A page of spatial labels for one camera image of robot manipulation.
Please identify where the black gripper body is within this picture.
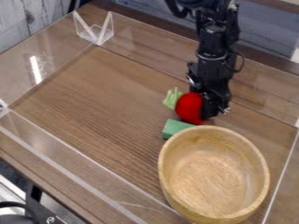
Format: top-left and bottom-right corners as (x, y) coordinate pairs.
(187, 61), (232, 114)

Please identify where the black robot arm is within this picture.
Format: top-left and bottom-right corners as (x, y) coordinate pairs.
(164, 0), (244, 120)

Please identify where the clear acrylic tray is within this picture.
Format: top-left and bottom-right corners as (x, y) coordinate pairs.
(0, 5), (299, 224)

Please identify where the black cable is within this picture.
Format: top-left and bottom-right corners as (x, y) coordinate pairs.
(227, 49), (247, 74)

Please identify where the black table frame bracket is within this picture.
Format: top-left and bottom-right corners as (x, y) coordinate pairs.
(25, 182), (66, 224)

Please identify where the red plush strawberry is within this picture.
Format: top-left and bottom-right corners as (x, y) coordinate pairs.
(163, 87), (204, 125)

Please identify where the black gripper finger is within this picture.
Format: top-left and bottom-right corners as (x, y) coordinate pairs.
(189, 84), (204, 93)
(200, 95), (219, 120)

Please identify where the green foam block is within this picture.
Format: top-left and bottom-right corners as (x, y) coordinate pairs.
(163, 119), (192, 139)

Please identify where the wooden bowl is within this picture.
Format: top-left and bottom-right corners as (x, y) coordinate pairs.
(157, 125), (271, 224)

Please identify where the clear acrylic corner bracket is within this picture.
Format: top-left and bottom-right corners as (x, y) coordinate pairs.
(72, 11), (114, 46)

